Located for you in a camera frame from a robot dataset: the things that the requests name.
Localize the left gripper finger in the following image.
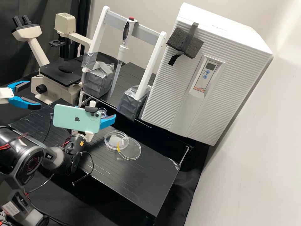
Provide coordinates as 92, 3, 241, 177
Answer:
8, 95, 42, 110
7, 80, 31, 93

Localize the grey taped block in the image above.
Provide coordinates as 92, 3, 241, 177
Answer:
117, 85, 152, 122
82, 52, 116, 98

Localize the pipette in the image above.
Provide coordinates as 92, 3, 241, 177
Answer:
110, 17, 139, 98

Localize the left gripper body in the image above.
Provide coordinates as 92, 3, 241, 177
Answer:
0, 87, 14, 104

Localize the black cable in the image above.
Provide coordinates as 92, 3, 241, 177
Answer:
71, 150, 95, 186
41, 112, 55, 148

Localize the cream microscope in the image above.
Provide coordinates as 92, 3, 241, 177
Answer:
12, 13, 93, 105

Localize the incubator door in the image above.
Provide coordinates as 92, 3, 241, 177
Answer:
138, 14, 275, 147

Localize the white incubator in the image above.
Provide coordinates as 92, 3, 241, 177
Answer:
175, 2, 275, 61

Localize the black platform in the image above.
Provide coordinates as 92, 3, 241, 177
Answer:
50, 51, 195, 166
8, 103, 182, 218

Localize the petri dish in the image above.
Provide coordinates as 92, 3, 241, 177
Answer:
104, 130, 129, 151

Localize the white pipette stand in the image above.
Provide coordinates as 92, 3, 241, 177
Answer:
81, 6, 168, 101

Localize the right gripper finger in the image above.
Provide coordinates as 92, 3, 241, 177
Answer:
99, 114, 117, 130

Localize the right wrist camera phone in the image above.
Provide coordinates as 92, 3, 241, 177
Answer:
52, 100, 102, 143

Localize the petri dish lid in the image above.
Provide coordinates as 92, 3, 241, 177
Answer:
116, 137, 142, 161

